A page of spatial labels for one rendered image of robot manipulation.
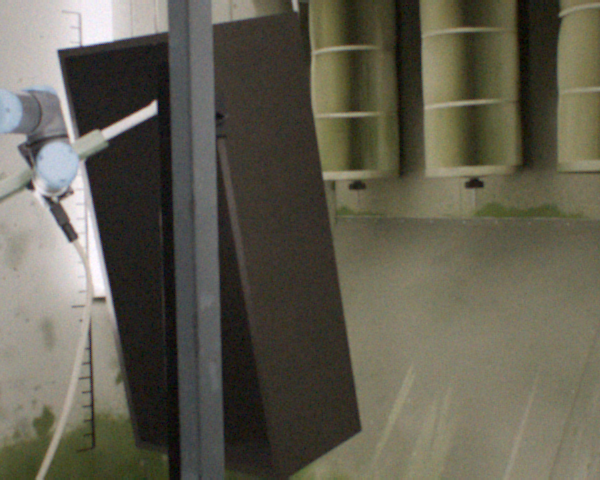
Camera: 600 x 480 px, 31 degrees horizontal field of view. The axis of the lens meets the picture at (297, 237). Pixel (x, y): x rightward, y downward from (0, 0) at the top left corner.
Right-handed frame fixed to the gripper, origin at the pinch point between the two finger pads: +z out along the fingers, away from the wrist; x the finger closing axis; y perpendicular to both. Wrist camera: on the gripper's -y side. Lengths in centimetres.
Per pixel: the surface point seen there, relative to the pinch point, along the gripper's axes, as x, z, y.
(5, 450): -42, 103, 58
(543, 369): 110, 44, 126
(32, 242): 1, 98, 4
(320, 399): 35, 18, 87
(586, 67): 153, 4, 49
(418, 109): 153, 110, 35
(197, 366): -10, -107, 46
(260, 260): 37, 0, 45
